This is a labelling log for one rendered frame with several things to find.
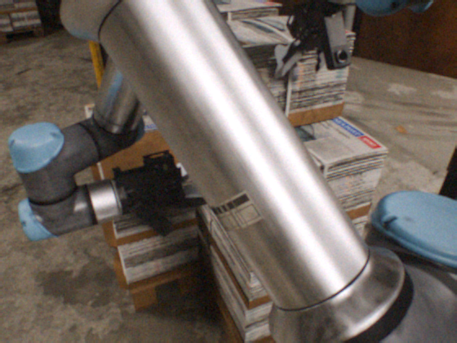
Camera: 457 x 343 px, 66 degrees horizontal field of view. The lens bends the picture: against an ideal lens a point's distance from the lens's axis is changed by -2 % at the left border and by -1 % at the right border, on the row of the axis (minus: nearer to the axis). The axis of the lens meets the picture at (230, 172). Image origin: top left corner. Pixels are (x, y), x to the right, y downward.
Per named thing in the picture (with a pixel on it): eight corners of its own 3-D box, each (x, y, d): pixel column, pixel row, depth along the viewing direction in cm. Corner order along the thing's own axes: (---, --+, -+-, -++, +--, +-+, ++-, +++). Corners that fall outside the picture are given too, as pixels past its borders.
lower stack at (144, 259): (134, 314, 142) (103, 196, 108) (107, 202, 200) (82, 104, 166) (203, 288, 152) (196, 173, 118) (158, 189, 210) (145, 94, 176)
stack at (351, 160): (243, 377, 122) (251, 183, 75) (157, 190, 210) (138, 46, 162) (334, 335, 135) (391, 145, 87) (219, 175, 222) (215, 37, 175)
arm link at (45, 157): (62, 108, 58) (77, 163, 65) (-8, 134, 51) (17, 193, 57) (90, 120, 54) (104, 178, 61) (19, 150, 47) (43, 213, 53)
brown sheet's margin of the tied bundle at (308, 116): (295, 126, 95) (296, 112, 92) (246, 90, 116) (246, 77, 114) (343, 116, 100) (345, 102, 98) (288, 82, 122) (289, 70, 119)
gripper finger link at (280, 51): (268, 63, 84) (295, 33, 78) (277, 82, 81) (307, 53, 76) (259, 60, 82) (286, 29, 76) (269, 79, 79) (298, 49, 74)
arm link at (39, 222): (14, 216, 53) (32, 255, 58) (90, 195, 57) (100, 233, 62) (15, 187, 59) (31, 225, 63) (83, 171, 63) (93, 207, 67)
